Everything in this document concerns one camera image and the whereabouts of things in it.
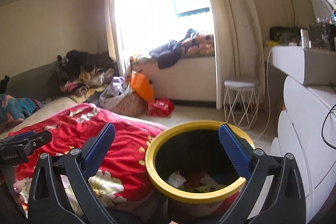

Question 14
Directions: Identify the orange patterned quilt on windowsill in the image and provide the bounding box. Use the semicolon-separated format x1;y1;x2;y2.
181;29;215;56

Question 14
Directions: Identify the person's left hand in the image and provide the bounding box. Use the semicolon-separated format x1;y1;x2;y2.
1;166;25;204

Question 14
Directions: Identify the pile of clothes on bed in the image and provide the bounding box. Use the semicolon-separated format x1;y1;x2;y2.
56;50;120;97

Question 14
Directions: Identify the white cable by dresser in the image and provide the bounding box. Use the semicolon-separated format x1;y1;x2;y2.
253;48;274;143

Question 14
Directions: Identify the lavender garment in basket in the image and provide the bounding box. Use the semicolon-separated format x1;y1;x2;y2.
99;76;133;110

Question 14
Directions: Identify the red floral blanket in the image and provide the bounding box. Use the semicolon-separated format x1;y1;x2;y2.
9;103;165;222

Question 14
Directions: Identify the cream curtain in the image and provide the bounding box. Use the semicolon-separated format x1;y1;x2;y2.
104;0;265;109

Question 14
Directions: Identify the dark jacket on windowsill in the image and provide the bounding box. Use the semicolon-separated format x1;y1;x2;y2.
149;40;182;70

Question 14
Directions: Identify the red plastic bag on floor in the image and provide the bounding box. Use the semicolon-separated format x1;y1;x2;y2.
146;98;174;117

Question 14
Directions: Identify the white dresser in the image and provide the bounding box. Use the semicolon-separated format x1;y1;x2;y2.
268;46;335;223

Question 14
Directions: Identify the orange shopping bag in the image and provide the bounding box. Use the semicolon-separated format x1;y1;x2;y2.
129;71;154;102

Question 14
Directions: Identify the dark box on dresser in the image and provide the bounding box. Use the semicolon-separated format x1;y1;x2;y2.
269;26;301;45

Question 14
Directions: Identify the grey headboard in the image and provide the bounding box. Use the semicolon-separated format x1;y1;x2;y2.
5;63;63;102

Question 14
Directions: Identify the beige bed sheet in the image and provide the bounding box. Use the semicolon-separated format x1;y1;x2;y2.
1;97;77;139

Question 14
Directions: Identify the yellow rimmed trash bin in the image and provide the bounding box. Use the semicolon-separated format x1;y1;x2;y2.
145;120;246;205

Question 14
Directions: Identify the floral laundry basket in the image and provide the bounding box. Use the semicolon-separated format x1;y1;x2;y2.
111;92;147;118

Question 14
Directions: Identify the window with dark frame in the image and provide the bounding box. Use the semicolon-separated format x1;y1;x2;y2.
116;0;214;57

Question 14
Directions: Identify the white wire frame stool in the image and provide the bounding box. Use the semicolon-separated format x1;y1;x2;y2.
223;77;260;129

